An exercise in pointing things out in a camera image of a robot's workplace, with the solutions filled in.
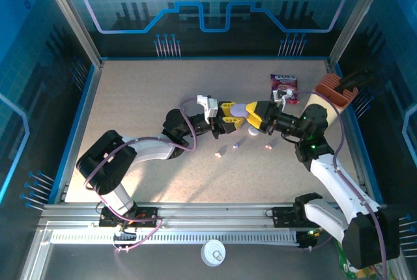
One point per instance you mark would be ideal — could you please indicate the white earbud charging case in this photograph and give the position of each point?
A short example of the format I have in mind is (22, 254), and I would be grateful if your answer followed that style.
(254, 132)

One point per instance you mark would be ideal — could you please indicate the lavender blue earbud charging case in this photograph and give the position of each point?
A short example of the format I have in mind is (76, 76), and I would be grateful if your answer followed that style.
(238, 110)

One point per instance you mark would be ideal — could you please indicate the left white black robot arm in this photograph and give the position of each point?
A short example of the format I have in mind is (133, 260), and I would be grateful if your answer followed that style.
(107, 162)

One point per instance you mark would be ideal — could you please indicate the purple candy bag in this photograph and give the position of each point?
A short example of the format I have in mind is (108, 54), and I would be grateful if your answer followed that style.
(286, 79)

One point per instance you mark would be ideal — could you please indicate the cream terracotta knife block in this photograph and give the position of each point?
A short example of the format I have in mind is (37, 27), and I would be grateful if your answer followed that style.
(325, 82)

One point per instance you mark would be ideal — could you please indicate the white pull tab can lid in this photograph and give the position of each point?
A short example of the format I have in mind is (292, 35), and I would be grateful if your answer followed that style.
(213, 253)

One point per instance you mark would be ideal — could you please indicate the green yellow candy bag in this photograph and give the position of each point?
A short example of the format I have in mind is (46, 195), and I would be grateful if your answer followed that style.
(346, 268)

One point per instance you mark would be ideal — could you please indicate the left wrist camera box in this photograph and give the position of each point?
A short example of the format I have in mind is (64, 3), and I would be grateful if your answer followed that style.
(208, 105)

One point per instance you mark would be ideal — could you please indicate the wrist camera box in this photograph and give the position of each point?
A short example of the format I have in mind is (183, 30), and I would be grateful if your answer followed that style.
(280, 96)
(208, 105)

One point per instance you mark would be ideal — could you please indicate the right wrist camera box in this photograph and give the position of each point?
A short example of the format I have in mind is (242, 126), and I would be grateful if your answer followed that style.
(280, 96)

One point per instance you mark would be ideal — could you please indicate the aluminium side rail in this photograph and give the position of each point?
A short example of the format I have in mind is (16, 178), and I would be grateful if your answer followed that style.
(351, 130)
(91, 97)

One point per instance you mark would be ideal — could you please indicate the aluminium mounting rail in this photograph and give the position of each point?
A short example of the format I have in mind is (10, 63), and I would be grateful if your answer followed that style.
(211, 213)

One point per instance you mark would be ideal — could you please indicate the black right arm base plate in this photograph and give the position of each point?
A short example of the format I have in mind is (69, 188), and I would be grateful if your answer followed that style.
(281, 218)

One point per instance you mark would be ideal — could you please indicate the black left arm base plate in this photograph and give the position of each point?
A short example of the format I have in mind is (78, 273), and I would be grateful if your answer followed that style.
(151, 219)

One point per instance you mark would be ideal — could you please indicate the aluminium frame post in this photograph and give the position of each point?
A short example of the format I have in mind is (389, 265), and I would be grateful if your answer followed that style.
(357, 16)
(73, 16)

